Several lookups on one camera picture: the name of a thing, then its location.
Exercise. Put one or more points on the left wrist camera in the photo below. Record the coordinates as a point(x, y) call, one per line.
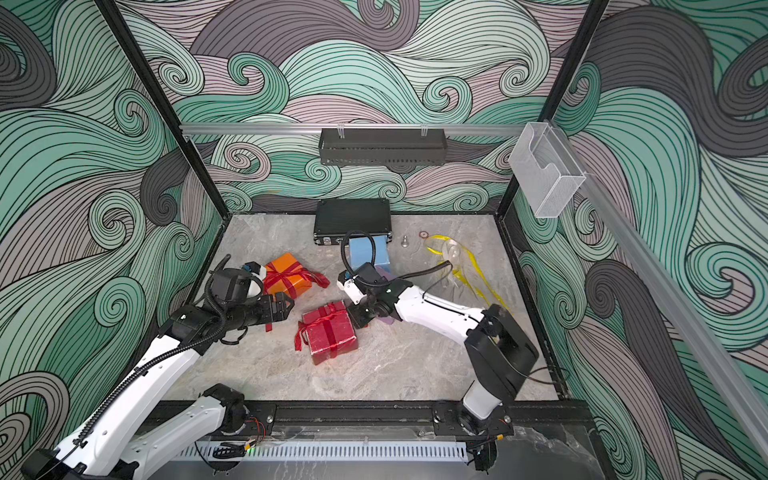
point(235, 287)

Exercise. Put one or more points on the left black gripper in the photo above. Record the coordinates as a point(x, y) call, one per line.
point(281, 311)

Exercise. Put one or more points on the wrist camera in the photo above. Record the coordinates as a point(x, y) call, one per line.
point(235, 287)
point(355, 292)

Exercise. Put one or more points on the orange gift box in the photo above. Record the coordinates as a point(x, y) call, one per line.
point(288, 275)

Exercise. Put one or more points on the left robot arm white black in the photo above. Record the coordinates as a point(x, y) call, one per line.
point(108, 445)

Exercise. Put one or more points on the clear plastic wall bin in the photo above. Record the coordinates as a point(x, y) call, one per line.
point(545, 165)

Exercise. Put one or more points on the black wall tray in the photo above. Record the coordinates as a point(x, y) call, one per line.
point(398, 148)

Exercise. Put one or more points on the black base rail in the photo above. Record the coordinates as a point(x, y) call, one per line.
point(443, 417)

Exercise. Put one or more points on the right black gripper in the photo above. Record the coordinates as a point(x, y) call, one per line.
point(358, 317)

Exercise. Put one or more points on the red gift box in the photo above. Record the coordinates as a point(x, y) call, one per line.
point(330, 333)

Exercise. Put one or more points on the aluminium rail wall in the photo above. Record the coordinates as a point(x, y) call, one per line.
point(274, 128)
point(611, 195)

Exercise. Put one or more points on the white slotted cable duct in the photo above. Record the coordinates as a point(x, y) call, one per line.
point(358, 451)

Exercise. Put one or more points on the purple gift box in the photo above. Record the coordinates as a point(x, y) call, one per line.
point(383, 306)

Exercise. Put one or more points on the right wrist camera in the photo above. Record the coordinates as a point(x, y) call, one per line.
point(355, 292)

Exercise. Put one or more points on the aluminium rail right wall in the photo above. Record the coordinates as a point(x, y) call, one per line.
point(611, 195)

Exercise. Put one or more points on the aluminium rail back wall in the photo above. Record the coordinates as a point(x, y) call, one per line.
point(274, 128)

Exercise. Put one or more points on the blue gift box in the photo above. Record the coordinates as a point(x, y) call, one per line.
point(360, 251)

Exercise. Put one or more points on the black hard case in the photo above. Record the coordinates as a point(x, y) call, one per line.
point(335, 217)

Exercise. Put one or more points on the yellow ribbon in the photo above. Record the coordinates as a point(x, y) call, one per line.
point(486, 295)

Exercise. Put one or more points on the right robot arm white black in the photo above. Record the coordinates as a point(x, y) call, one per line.
point(500, 352)

